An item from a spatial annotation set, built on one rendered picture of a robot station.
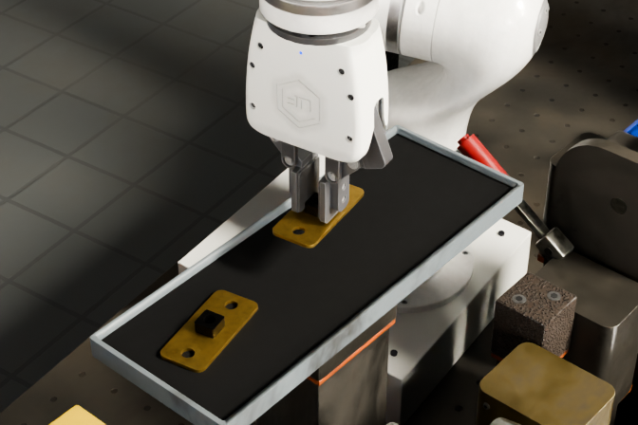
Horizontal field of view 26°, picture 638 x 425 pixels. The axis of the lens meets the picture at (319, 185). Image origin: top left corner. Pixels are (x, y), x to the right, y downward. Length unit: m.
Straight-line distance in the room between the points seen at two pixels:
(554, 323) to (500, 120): 0.96
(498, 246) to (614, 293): 0.53
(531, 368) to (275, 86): 0.32
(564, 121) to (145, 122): 1.47
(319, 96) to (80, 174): 2.24
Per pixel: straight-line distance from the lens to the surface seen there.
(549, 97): 2.16
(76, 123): 3.37
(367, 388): 1.18
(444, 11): 1.40
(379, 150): 1.01
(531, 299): 1.17
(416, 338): 1.59
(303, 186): 1.06
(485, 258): 1.71
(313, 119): 0.99
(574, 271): 1.23
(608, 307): 1.20
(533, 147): 2.04
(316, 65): 0.97
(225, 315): 1.05
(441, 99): 1.46
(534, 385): 1.12
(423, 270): 1.09
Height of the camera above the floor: 1.86
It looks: 37 degrees down
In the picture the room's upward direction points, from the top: straight up
